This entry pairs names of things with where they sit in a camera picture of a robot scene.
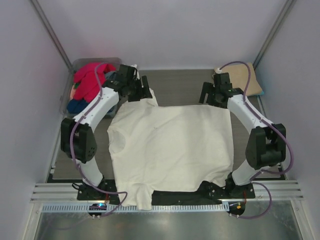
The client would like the left aluminium frame post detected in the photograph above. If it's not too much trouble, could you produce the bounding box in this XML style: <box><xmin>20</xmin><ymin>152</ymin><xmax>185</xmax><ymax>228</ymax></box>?
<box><xmin>29</xmin><ymin>0</ymin><xmax>73</xmax><ymax>72</ymax></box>

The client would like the right aluminium frame post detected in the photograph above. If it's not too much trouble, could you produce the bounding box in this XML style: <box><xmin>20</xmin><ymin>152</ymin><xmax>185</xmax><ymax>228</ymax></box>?
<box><xmin>253</xmin><ymin>0</ymin><xmax>297</xmax><ymax>69</ymax></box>

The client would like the peach pink garment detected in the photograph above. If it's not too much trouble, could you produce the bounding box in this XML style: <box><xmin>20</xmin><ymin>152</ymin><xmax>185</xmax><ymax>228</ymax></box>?
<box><xmin>69</xmin><ymin>85</ymin><xmax>76</xmax><ymax>100</ymax></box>

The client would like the aluminium frame post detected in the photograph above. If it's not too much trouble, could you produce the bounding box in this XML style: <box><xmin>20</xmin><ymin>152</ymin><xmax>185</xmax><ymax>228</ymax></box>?
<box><xmin>29</xmin><ymin>0</ymin><xmax>73</xmax><ymax>72</ymax></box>
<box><xmin>253</xmin><ymin>0</ymin><xmax>297</xmax><ymax>69</ymax></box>

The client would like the grey blue t shirt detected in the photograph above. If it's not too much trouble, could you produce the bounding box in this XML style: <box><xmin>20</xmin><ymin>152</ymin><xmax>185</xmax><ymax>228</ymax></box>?
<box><xmin>104</xmin><ymin>71</ymin><xmax>117</xmax><ymax>82</ymax></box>

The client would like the slotted cable duct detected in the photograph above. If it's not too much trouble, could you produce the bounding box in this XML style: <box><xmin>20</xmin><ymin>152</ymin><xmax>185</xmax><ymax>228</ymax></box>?
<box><xmin>41</xmin><ymin>202</ymin><xmax>229</xmax><ymax>213</ymax></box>

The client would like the red t shirt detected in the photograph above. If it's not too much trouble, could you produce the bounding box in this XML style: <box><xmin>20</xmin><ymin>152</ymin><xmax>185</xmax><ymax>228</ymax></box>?
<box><xmin>73</xmin><ymin>62</ymin><xmax>116</xmax><ymax>103</ymax></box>

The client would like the folded beige t shirt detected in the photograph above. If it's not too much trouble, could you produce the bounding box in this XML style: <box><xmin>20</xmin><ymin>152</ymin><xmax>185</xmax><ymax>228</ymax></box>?
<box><xmin>222</xmin><ymin>62</ymin><xmax>263</xmax><ymax>97</ymax></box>

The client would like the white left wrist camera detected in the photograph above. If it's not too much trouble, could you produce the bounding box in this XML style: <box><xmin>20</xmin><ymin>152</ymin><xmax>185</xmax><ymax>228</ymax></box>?
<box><xmin>131</xmin><ymin>64</ymin><xmax>139</xmax><ymax>76</ymax></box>

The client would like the right round black base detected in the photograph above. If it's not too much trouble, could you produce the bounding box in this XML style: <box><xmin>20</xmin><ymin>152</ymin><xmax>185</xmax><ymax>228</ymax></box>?
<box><xmin>228</xmin><ymin>202</ymin><xmax>246</xmax><ymax>217</ymax></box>

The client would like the round black base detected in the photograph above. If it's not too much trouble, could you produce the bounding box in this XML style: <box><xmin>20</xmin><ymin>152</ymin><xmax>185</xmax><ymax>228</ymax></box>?
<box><xmin>228</xmin><ymin>202</ymin><xmax>246</xmax><ymax>217</ymax></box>
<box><xmin>88</xmin><ymin>203</ymin><xmax>107</xmax><ymax>219</ymax></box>

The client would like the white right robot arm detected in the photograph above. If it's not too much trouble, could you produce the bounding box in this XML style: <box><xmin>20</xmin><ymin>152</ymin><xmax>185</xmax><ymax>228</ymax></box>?
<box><xmin>199</xmin><ymin>73</ymin><xmax>287</xmax><ymax>198</ymax></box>

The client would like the left round black base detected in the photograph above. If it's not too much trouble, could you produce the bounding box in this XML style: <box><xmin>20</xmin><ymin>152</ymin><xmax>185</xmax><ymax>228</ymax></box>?
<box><xmin>88</xmin><ymin>203</ymin><xmax>107</xmax><ymax>219</ymax></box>

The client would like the clear plastic bin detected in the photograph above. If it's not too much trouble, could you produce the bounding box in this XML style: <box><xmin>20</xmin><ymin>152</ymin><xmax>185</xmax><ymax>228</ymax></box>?
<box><xmin>62</xmin><ymin>57</ymin><xmax>122</xmax><ymax>116</ymax></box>

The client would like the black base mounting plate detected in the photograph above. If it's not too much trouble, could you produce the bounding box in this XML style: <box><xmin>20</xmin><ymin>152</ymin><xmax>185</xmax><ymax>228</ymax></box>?
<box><xmin>72</xmin><ymin>181</ymin><xmax>256</xmax><ymax>206</ymax></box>

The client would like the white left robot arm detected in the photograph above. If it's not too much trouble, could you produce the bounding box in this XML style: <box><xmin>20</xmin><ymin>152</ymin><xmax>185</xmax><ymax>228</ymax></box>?
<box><xmin>60</xmin><ymin>64</ymin><xmax>152</xmax><ymax>194</ymax></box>

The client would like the white t shirt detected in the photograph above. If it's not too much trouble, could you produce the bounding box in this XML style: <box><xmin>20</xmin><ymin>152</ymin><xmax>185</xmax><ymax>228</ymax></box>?
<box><xmin>107</xmin><ymin>97</ymin><xmax>234</xmax><ymax>210</ymax></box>

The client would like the dark blue t shirt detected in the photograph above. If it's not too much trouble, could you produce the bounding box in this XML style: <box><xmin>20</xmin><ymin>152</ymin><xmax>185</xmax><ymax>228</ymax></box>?
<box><xmin>66</xmin><ymin>99</ymin><xmax>89</xmax><ymax>114</ymax></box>

